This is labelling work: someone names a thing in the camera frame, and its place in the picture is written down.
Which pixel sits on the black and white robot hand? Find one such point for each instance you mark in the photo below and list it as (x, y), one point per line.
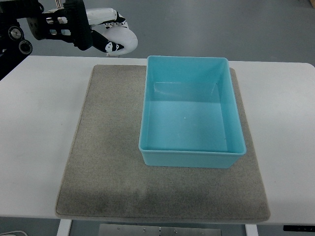
(71, 22)

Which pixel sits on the white frog toy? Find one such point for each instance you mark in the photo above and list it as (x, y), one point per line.
(121, 41)

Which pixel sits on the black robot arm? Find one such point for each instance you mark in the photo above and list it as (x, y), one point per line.
(14, 48)

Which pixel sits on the blue plastic box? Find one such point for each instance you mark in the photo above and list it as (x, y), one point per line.
(190, 114)

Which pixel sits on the lower floor socket plate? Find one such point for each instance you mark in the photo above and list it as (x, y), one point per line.
(112, 56)

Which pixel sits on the grey felt mat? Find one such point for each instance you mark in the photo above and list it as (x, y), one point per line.
(105, 177)

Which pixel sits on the white table leg left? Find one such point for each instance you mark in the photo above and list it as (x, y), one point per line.
(64, 227)

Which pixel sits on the white table leg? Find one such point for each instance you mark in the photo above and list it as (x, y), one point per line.
(64, 227)
(251, 230)

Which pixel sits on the white table leg right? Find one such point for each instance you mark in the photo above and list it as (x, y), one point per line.
(251, 230)

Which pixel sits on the black table control panel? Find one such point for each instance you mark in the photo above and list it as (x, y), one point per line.
(299, 228)

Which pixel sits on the metal bracket under table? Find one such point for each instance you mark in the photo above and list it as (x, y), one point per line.
(137, 230)

